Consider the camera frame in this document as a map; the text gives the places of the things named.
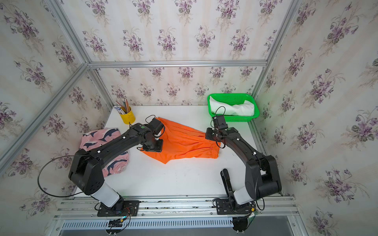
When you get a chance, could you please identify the green plastic basket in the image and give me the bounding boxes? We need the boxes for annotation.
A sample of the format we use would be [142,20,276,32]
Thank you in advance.
[207,93,260,122]

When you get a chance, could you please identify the yellow pencil cup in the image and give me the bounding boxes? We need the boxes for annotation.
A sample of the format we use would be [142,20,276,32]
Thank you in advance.
[120,109,136,125]

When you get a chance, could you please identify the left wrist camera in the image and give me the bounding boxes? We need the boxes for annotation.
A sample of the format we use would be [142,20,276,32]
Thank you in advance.
[147,118,165,138]

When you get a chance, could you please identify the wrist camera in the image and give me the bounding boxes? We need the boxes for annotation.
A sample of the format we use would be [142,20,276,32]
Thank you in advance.
[147,118,165,138]
[213,115,228,130]

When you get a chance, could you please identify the aluminium rail frame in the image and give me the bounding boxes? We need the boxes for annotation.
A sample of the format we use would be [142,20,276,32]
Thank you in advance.
[46,195,308,236]

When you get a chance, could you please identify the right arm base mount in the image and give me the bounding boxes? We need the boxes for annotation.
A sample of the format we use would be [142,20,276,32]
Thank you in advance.
[212,169,257,215]

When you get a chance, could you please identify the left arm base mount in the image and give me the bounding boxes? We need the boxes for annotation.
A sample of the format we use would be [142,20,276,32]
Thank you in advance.
[97,197,140,217]

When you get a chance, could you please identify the pink shark print garment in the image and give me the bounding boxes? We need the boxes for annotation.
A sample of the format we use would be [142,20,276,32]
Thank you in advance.
[79,128,130,178]

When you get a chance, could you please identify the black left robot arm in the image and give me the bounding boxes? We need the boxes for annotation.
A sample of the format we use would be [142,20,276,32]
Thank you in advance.
[69,118,165,211]

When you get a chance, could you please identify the white shorts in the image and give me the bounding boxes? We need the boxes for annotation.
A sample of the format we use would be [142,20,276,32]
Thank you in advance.
[209,97,255,117]

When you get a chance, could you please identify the orange cloth garment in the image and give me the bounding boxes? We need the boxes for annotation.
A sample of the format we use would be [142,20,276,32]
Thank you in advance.
[142,118,220,164]

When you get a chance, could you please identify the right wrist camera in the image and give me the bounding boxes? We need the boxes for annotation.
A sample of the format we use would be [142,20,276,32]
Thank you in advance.
[213,115,228,130]

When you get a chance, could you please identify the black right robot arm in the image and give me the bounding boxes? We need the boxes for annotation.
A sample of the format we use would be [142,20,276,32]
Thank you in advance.
[205,127,282,205]

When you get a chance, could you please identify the colored pencils bundle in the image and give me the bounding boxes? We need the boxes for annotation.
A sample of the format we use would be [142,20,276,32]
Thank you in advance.
[116,98,132,114]

